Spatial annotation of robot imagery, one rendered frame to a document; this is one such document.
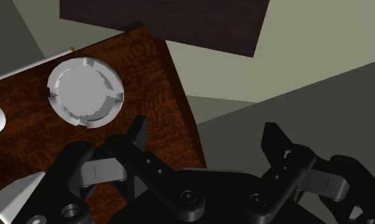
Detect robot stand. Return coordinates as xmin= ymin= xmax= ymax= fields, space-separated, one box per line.
xmin=59 ymin=0 xmax=271 ymax=59

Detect brown wooden table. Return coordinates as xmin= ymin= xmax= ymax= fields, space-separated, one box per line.
xmin=0 ymin=24 xmax=207 ymax=224

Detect white angular object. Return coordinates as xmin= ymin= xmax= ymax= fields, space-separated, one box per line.
xmin=0 ymin=171 xmax=46 ymax=224

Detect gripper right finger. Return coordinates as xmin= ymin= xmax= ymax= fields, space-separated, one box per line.
xmin=244 ymin=122 xmax=375 ymax=224

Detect white stick with yellow tip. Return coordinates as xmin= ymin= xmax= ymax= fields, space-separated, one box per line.
xmin=0 ymin=46 xmax=76 ymax=85

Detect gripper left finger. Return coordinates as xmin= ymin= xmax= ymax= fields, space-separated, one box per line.
xmin=13 ymin=115 xmax=206 ymax=224

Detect white round dish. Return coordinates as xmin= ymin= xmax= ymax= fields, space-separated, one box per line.
xmin=46 ymin=56 xmax=125 ymax=129

